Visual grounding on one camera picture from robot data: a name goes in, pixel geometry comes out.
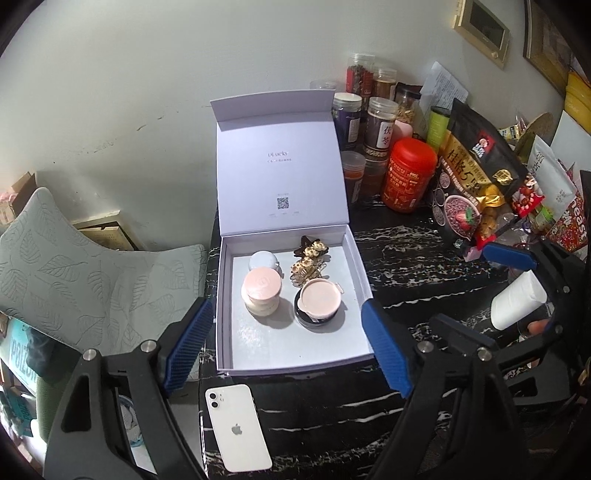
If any gold foil snack bag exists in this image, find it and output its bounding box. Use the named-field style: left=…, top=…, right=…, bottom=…
left=475, top=198, right=513, bottom=245

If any red tin canister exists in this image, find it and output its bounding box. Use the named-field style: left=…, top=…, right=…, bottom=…
left=381, top=138, right=438, bottom=214

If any white smartphone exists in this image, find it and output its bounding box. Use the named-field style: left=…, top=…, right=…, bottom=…
left=204, top=384, right=273, bottom=472

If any blue printed bag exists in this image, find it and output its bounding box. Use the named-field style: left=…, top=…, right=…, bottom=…
left=0, top=318, right=40, bottom=437

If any green canister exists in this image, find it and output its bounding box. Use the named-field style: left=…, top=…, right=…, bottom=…
left=426, top=106, right=451, bottom=148

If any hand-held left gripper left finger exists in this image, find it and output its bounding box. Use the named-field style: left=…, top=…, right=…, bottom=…
left=44, top=298, right=217, bottom=480

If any cardboard box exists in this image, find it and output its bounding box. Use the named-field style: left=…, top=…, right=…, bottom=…
left=0, top=172, right=38, bottom=222

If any purple label jar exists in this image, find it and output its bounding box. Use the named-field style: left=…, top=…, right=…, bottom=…
left=332, top=92, right=363, bottom=151

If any black round jar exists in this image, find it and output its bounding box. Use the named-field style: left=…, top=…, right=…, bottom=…
left=294, top=295, right=338, bottom=329

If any dark herb jar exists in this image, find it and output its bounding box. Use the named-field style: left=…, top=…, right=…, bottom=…
left=365, top=97, right=399, bottom=160

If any white round compact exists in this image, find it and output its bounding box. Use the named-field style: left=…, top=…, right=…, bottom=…
left=248, top=250, right=280, bottom=274

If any red snack bag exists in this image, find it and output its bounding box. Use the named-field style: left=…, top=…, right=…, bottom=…
left=510, top=174, right=546, bottom=217

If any red white printed bag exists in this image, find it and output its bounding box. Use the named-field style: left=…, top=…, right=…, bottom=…
left=554, top=194, right=591, bottom=252

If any clear plastic tub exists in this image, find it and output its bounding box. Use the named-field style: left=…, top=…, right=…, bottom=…
left=341, top=151, right=366, bottom=204

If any pink round case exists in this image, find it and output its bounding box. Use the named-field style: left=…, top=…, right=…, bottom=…
left=241, top=267, right=283, bottom=303

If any nut jar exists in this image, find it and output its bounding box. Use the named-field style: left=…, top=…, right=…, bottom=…
left=394, top=83, right=423, bottom=137

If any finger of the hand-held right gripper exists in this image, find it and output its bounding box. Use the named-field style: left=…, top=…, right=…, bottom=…
left=482, top=237, right=585, bottom=320
left=429, top=313, right=570, bottom=371

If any white paper bag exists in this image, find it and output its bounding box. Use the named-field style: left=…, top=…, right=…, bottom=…
left=531, top=134, right=578, bottom=204

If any dark picture frame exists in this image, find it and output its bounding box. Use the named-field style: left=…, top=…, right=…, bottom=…
left=524, top=14, right=575, bottom=95

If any amber jar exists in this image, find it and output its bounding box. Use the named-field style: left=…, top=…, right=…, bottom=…
left=373, top=68, right=398, bottom=100

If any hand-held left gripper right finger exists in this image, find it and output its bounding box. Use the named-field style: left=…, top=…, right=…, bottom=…
left=361, top=299, right=541, bottom=480

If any yellow plastic object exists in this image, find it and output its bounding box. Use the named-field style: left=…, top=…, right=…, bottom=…
left=564, top=69, right=591, bottom=121

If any white gift box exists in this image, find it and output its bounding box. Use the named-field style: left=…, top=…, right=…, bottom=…
left=210, top=90, right=375, bottom=376

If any black cereal bag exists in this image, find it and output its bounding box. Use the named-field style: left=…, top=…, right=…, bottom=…
left=431, top=98, right=527, bottom=245

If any tall red herb jar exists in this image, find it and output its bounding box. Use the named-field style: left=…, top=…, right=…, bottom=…
left=345, top=53, right=376, bottom=95

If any white paper sheet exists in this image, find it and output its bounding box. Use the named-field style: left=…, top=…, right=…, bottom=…
left=419, top=61, right=469, bottom=112

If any cream round jar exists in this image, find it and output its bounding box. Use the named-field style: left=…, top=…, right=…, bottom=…
left=247, top=295, right=281, bottom=319

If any white tissue roll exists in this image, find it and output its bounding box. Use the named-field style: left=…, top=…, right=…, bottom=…
left=490, top=270, right=548, bottom=330

